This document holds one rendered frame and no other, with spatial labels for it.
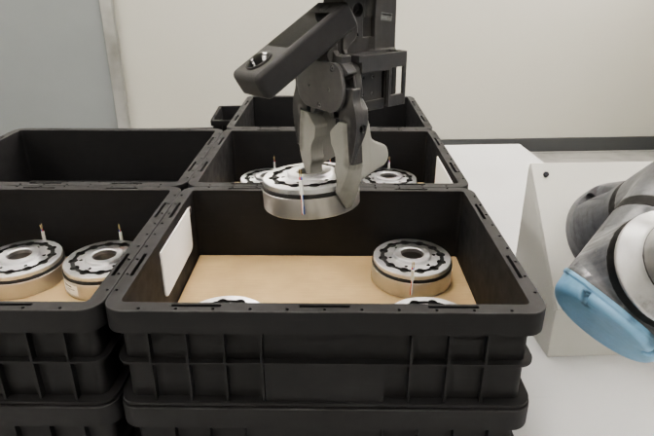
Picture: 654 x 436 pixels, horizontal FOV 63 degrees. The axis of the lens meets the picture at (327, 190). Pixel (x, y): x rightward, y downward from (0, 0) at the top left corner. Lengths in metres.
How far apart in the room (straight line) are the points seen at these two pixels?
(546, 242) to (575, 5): 3.36
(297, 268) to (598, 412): 0.42
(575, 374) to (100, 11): 3.48
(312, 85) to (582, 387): 0.54
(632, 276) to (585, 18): 3.63
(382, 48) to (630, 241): 0.30
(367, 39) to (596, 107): 3.84
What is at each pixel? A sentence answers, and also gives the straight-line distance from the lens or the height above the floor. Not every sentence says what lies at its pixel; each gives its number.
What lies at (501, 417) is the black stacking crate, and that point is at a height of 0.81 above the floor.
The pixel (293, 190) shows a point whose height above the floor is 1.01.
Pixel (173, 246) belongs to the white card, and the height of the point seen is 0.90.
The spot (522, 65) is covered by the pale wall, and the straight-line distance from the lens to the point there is 4.02.
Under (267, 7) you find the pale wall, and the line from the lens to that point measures 3.68.
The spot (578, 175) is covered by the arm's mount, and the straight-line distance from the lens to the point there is 0.89.
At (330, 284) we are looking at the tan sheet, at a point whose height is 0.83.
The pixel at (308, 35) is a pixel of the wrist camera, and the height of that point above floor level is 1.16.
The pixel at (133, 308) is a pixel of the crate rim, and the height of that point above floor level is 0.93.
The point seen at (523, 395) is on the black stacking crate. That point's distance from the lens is 0.59.
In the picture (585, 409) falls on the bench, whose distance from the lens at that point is 0.79.
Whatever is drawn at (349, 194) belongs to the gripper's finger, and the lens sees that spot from 0.53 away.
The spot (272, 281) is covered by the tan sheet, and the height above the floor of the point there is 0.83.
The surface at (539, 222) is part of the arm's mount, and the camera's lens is 0.84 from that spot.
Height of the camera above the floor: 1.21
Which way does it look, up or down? 22 degrees down
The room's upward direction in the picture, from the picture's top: straight up
